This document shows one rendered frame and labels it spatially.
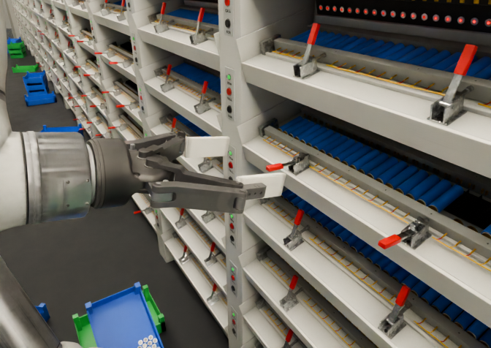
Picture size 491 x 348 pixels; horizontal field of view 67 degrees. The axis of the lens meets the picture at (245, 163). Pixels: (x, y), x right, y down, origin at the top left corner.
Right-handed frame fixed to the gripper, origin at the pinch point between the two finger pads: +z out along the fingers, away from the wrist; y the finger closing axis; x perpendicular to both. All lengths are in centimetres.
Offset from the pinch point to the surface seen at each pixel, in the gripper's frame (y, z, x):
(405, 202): 10.2, 24.9, -3.8
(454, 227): 18.0, 25.0, -3.7
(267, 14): -30.4, 21.3, 20.5
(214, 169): -53, 28, -26
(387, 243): 14.7, 15.3, -6.5
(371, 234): 8.6, 21.2, -10.0
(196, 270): -74, 40, -82
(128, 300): -74, 12, -89
